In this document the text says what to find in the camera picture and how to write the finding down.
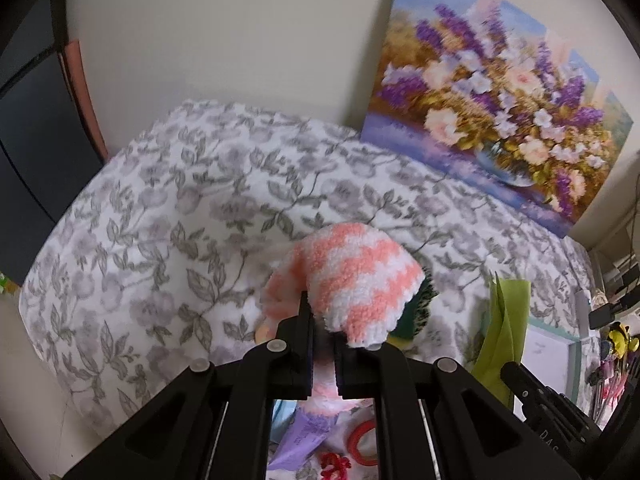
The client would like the purple plastic packet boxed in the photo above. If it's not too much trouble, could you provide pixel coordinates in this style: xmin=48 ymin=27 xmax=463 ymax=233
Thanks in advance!
xmin=267 ymin=403 xmax=338 ymax=471

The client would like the green cloth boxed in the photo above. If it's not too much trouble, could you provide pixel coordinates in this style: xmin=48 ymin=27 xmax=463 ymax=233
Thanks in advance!
xmin=472 ymin=276 xmax=530 ymax=411

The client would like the yellow plush toy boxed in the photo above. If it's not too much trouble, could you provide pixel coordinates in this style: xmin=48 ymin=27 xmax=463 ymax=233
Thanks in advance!
xmin=605 ymin=322 xmax=639 ymax=360

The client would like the flower bouquet canvas painting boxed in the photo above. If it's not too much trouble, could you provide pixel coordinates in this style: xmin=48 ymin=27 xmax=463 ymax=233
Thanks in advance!
xmin=361 ymin=0 xmax=632 ymax=236

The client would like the white tray teal rim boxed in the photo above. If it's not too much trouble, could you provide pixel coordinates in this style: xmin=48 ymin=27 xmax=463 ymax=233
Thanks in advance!
xmin=522 ymin=318 xmax=600 ymax=415

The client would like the red tape roll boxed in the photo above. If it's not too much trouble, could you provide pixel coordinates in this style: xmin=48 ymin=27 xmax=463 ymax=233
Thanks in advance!
xmin=347 ymin=418 xmax=379 ymax=467

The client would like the blue face mask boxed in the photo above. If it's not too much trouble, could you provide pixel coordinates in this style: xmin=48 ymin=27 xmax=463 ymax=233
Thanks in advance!
xmin=269 ymin=400 xmax=297 ymax=443

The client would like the red pink yarn flower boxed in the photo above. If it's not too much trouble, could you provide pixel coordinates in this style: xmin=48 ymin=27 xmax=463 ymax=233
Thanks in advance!
xmin=320 ymin=452 xmax=352 ymax=480

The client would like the pink white fuzzy sock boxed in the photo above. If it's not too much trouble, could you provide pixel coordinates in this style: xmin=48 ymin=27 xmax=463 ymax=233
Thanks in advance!
xmin=258 ymin=222 xmax=426 ymax=415

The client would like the yellow green sponge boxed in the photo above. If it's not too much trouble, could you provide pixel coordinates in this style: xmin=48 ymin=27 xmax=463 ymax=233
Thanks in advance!
xmin=387 ymin=275 xmax=437 ymax=349

